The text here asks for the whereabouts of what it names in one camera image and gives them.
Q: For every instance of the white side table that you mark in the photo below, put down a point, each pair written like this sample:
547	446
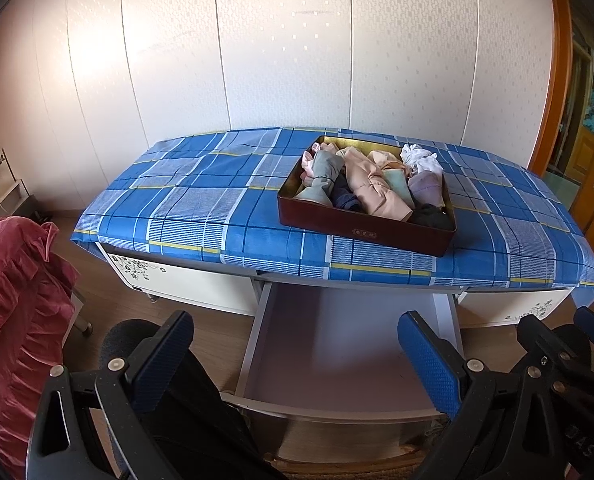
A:
7	200

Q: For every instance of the dark red tin box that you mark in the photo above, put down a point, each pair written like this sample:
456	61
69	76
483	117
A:
367	230

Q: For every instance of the small pink cloth bundle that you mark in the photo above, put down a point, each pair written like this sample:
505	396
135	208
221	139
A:
308	160

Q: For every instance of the blue plaid cloth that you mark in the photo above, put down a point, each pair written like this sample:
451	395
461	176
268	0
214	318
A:
202	195

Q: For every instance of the grey crumpled cloth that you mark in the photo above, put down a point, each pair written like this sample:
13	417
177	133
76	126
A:
436	431

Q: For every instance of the red ruffled blanket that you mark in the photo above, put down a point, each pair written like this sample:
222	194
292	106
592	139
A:
22	310

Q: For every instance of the lavender cloth bundle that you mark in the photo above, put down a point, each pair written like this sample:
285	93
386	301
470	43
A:
427	187

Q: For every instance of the beige cloth bundle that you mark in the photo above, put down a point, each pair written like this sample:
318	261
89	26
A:
333	149

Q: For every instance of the black knitted bundle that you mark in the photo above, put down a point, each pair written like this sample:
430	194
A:
432	217

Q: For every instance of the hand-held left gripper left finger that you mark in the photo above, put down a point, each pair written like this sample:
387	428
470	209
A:
162	355

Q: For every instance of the dark fabric chair seat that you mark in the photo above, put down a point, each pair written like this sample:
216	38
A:
124	332

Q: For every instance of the navy cloth bundle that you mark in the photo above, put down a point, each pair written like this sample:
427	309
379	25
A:
347	200

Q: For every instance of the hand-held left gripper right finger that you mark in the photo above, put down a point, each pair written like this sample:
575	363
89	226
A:
427	360

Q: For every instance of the metal furniture leg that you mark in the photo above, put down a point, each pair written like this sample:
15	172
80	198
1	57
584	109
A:
83	315

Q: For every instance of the white cabinet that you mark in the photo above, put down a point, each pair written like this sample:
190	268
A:
202	290

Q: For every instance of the wooden door frame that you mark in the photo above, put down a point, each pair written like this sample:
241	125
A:
552	85

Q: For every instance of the pale green cloth bundle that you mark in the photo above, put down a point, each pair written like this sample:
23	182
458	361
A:
396	185

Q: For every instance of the peach cloth bundle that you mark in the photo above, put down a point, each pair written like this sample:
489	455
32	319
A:
372	185

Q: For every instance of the grey-blue and beige bundle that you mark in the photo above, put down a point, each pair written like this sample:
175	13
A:
322	172

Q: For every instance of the white drawer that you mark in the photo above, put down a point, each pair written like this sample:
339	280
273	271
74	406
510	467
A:
347	340

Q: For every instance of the white cloth bundle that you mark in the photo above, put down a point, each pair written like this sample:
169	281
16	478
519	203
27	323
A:
422	162

